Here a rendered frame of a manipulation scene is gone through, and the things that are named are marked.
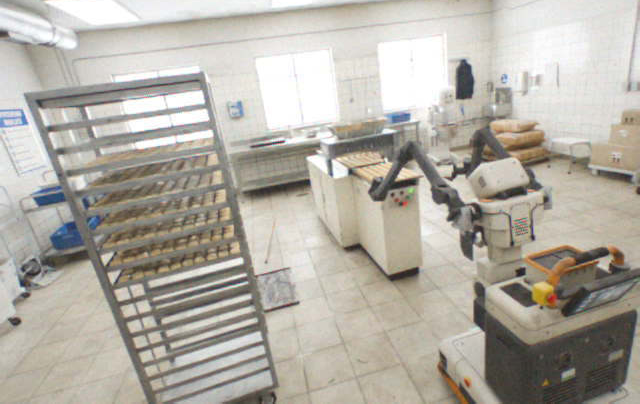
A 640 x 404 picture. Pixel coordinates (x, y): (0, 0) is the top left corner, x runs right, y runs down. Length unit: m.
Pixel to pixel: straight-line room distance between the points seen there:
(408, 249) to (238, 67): 4.55
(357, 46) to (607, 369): 5.90
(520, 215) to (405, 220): 1.31
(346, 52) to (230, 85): 2.18
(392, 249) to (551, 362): 1.59
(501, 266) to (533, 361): 0.46
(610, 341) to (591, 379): 0.18
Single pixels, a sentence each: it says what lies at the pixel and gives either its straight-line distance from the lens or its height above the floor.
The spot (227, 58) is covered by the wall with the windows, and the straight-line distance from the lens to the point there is 6.39.
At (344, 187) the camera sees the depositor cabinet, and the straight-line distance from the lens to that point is 3.30.
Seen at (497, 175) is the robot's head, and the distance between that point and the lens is 1.67.
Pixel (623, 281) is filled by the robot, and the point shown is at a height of 0.94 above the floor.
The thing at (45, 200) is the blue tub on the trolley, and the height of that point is 0.85.
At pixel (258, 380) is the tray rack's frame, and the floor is 0.15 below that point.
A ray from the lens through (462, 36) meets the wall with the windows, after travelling 7.66.
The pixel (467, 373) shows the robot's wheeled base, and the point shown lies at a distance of 1.98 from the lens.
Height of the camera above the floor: 1.69
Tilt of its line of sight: 18 degrees down
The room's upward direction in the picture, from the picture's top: 8 degrees counter-clockwise
